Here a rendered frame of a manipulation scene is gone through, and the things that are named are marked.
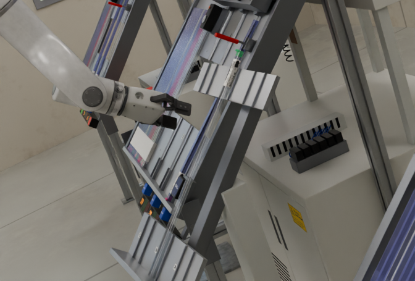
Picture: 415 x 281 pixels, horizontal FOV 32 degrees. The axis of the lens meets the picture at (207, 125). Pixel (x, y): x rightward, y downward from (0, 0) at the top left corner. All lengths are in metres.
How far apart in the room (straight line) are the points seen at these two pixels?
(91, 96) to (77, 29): 4.02
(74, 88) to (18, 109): 3.96
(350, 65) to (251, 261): 0.54
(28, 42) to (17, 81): 3.89
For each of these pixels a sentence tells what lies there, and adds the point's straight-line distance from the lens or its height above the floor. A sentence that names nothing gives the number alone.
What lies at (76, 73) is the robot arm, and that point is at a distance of 1.64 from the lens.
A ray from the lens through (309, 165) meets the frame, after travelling 2.03.
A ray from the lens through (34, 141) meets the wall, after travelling 5.65.
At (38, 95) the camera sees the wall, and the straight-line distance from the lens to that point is 5.61.
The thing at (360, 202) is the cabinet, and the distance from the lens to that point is 1.95.
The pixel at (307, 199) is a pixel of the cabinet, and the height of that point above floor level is 0.62.
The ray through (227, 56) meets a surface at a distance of 1.93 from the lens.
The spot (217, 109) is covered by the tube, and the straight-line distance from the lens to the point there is 1.51.
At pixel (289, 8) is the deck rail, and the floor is 1.09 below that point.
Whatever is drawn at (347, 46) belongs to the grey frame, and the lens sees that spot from 1.80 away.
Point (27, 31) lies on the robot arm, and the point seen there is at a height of 1.25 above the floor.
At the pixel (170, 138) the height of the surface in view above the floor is 0.81.
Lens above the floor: 1.42
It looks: 17 degrees down
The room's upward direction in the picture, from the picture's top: 20 degrees counter-clockwise
